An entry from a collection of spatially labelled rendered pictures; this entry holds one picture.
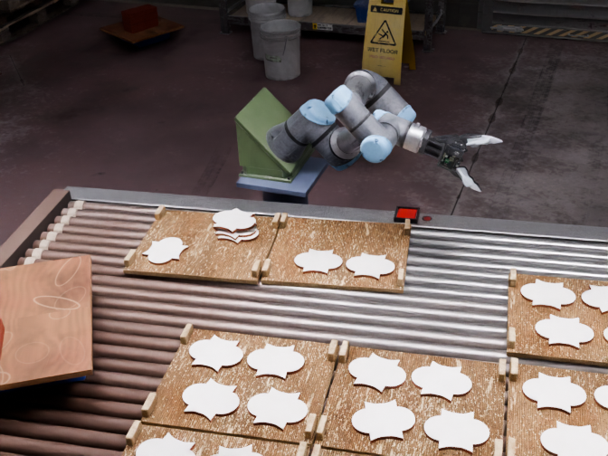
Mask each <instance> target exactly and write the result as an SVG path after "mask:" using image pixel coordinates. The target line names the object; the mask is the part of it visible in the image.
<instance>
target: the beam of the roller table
mask: <svg viewBox="0 0 608 456"><path fill-rule="evenodd" d="M64 190H70V193H71V200H72V201H86V202H87V203H99V204H121V205H132V206H144V207H155V208H158V207H159V206H160V205H162V204H163V205H164V206H165V208H166V209H177V210H188V211H200V212H211V213H220V212H223V211H232V210H233V209H234V208H235V209H236V208H237V209H239V210H240V211H242V212H245V213H255V215H256V216H268V217H274V216H275V214H276V213H281V215H282V213H288V217H289V218H306V219H323V220H339V221H356V222H372V223H394V213H395V211H385V210H373V209H361V208H349V207H336V206H325V205H313V204H290V203H278V202H266V201H254V200H242V199H231V198H219V197H206V196H194V195H171V194H160V193H148V192H136V191H124V190H112V189H100V188H88V187H76V186H67V187H66V188H65V189H64ZM424 216H430V217H431V218H432V219H431V221H428V222H426V221H424V220H423V219H422V218H423V217H424ZM404 224H405V223H404ZM410 225H411V228H414V229H425V230H437V231H448V232H460V233H482V234H493V235H505V236H516V237H527V238H538V239H550V240H561V241H573V242H595V243H606V244H608V227H597V226H585V225H573V224H561V223H539V222H527V221H515V220H503V219H491V218H479V217H467V216H455V215H443V214H419V218H418V223H417V224H416V223H410Z"/></svg>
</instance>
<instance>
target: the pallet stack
mask: <svg viewBox="0 0 608 456"><path fill-rule="evenodd" d="M58 1H60V0H0V46H2V45H4V44H6V43H9V42H11V41H12V40H14V39H16V38H18V37H20V36H22V35H24V34H26V33H28V32H30V31H32V30H33V29H35V28H36V27H38V26H40V25H42V24H44V23H46V22H48V21H50V20H52V19H53V18H54V17H56V16H58V15H59V14H62V13H64V12H66V11H68V10H69V9H71V8H72V7H74V6H75V5H76V4H78V3H79V0H62V2H63V4H64V5H63V6H62V7H60V8H58V9H56V10H54V11H52V12H51V13H49V14H47V13H46V11H45V10H46V8H45V7H46V6H48V5H52V4H54V3H56V2H58ZM26 17H28V19H29V23H30V24H28V25H26V26H25V27H23V28H21V29H19V30H18V31H16V32H14V33H10V31H8V30H9V27H8V26H10V25H12V24H15V23H17V22H19V21H21V20H23V19H24V18H26Z"/></svg>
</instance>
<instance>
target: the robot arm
mask: <svg viewBox="0 0 608 456"><path fill-rule="evenodd" d="M336 118H337V119H338V120H339V121H340V122H341V123H342V124H343V125H344V127H342V128H341V127H340V126H339V125H338V124H337V123H336V122H335V120H336ZM415 118H416V113H415V111H414V110H413V109H412V107H411V105H409V104H408V103H407V102H406V101H405V100H404V99H403V98H402V97H401V96H400V94H399V93H398V92H397V91H396V90H395V89H394V88H393V87H392V86H391V85H390V83H389V82H388V81H387V80H386V79H385V78H384V77H382V76H381V75H379V74H378V73H376V72H373V71H369V70H356V71H353V72H351V73H350V74H349V75H348V76H347V78H346V80H345V83H344V85H340V86H339V87H338V88H337V89H335V90H334V91H333V92H332V93H331V94H330V95H329V96H328V97H327V98H326V99H325V102H324V101H322V100H309V101H307V102H306V103H305V104H303V105H302V106H301V107H300V108H299V109H298V110H297V111H296V112H295V113H294V114H293V115H292V116H291V117H289V118H288V119H287V120H286V121H285V122H282V123H280V124H278V125H276V126H274V127H272V128H271V129H269V130H268V132H267V134H266V140H267V143H268V146H269V148H270V149H271V151H272V152H273V154H274V155H275V156H276V157H278V158H279V159H280V160H282V161H284V162H286V163H295V162H296V161H297V160H299V159H300V157H301V156H302V154H303V152H304V150H305V148H306V146H307V145H308V144H309V143H310V144H311V145H312V146H313V147H314V148H315V149H316V150H317V151H318V152H319V154H320V155H321V156H323V157H324V158H325V159H326V160H327V161H328V162H329V164H330V165H331V166H332V167H334V168H335V169H336V170H337V171H342V170H344V169H346V168H348V167H349V166H351V165H353V164H354V163H355V162H356V161H357V160H358V159H359V158H360V156H361V154H362V156H363V158H364V159H365V160H367V161H368V162H371V163H380V162H382V161H384V160H385V159H386V157H387V156H389V155H390V153H391V152H392V149H393V148H394V146H395V145H397V146H398V147H402V148H404V149H407V150H409V151H412V152H414V153H417V152H418V153H419V154H421V155H422V154H425V155H427V156H429V157H433V158H436V159H438V160H439V161H438V164H437V166H439V167H441V168H444V169H446V170H449V171H450V172H451V173H452V174H453V175H454V176H456V177H458V178H459V179H460V180H461V181H462V183H463V184H464V185H465V186H466V187H468V186H469V187H470V188H472V189H474V190H476V191H479V192H481V191H482V190H481V189H480V186H479V184H478V183H476V182H475V181H474V179H473V177H472V176H470V175H469V171H468V169H467V167H465V166H460V164H461V162H463V160H464V159H463V157H462V156H463V154H464V152H467V151H468V149H467V147H466V145H467V146H471V147H473V148H475V147H478V146H479V145H488V144H498V143H502V140H500V139H498V138H494V137H490V136H485V135H481V134H474V133H465V134H462V135H460V136H459V135H457V134H454V135H444V136H434V137H433V138H431V135H432V130H430V129H427V128H426V127H423V126H420V123H419V122H417V123H416V124H415V123H413V121H414V119H415ZM426 129H427V130H426ZM444 164H446V165H447V166H445V165H444ZM443 166H445V167H443ZM446 167H448V168H446Z"/></svg>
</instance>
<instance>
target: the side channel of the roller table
mask: <svg viewBox="0 0 608 456"><path fill-rule="evenodd" d="M70 201H71V193H70V190H60V189H54V190H53V191H52V192H51V193H50V194H49V195H48V196H47V197H46V198H45V199H44V200H43V201H42V203H41V204H40V205H39V206H38V207H37V208H36V209H35V210H34V211H33V212H32V213H31V214H30V215H29V216H28V218H27V219H26V220H25V221H24V222H23V223H22V224H21V225H20V226H19V227H18V228H17V229H16V230H15V232H14V233H13V234H12V235H11V236H10V237H9V238H8V239H7V240H6V241H5V242H4V243H3V244H2V246H1V247H0V269H1V268H7V267H13V266H17V262H18V260H19V259H20V258H21V257H24V258H25V253H26V251H27V250H28V249H32V248H33V243H34V241H36V240H40V237H41V234H42V232H47V228H48V226H49V224H50V223H54V220H55V217H56V216H61V213H62V209H63V208H68V203H69V202H70Z"/></svg>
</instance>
